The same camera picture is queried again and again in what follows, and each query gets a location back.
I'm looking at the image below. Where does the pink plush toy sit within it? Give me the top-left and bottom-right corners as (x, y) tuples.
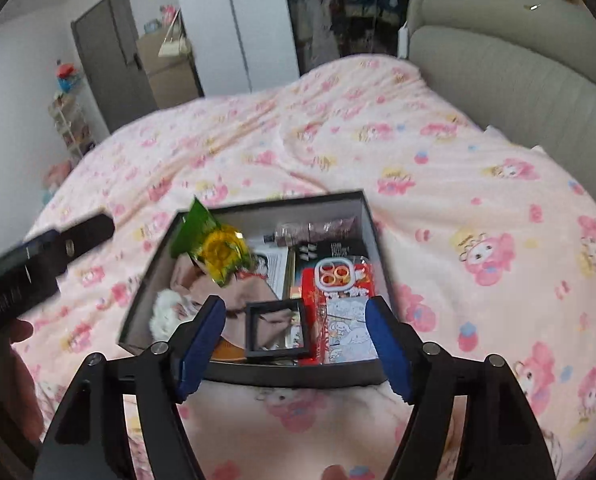
(40, 160), (75, 207)

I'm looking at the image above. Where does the red blue toy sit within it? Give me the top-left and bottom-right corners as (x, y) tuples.
(54, 60), (85, 94)

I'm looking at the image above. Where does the green yellow snack packet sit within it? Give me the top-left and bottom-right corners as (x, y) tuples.
(170, 196), (257, 289)

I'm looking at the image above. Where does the dark glass cabinet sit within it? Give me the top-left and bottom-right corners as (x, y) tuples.
(280, 0), (415, 80)

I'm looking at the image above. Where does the dark grey door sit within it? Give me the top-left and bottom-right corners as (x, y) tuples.
(70, 0), (160, 134)

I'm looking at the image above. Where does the white handbag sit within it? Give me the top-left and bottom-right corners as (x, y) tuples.
(157, 7), (192, 59)

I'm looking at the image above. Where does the white printed booklet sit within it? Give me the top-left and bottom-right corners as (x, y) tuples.
(250, 247), (292, 297)

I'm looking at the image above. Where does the white wardrobe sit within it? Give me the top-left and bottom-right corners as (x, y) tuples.
(170, 0), (300, 97)

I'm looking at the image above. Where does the red cartoon packet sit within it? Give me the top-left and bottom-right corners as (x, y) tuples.
(298, 256), (380, 367)

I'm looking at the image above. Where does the black square frame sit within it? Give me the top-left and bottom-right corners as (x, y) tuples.
(244, 300), (313, 362)

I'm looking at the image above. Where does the grey padded headboard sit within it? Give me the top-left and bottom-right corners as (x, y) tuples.
(407, 0), (596, 211)

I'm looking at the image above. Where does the white fluffy ball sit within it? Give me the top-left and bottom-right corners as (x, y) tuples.
(150, 289), (190, 345)

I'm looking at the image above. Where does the cardboard box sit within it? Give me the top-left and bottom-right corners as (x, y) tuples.
(137, 25), (202, 109)

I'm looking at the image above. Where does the pink printed blanket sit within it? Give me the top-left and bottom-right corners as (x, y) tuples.
(13, 55), (596, 480)

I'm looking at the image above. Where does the white toy shelf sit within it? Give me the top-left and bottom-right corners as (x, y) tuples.
(48, 92), (97, 164)

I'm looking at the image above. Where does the person's left hand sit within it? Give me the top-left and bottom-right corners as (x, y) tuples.
(0, 319), (46, 442)

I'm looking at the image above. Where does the dark grey box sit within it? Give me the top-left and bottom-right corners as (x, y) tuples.
(117, 190), (396, 389)

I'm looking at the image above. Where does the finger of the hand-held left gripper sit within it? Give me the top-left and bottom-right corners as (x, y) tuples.
(58, 212), (116, 267)

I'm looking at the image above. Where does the black printed card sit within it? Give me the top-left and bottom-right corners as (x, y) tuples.
(294, 239), (370, 267)

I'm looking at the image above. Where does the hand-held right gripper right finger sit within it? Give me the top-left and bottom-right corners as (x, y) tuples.
(364, 296), (559, 480)

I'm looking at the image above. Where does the pink cloth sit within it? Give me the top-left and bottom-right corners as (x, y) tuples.
(170, 255), (304, 352)

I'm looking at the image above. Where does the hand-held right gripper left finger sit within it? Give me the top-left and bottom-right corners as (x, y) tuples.
(32, 295), (227, 480)

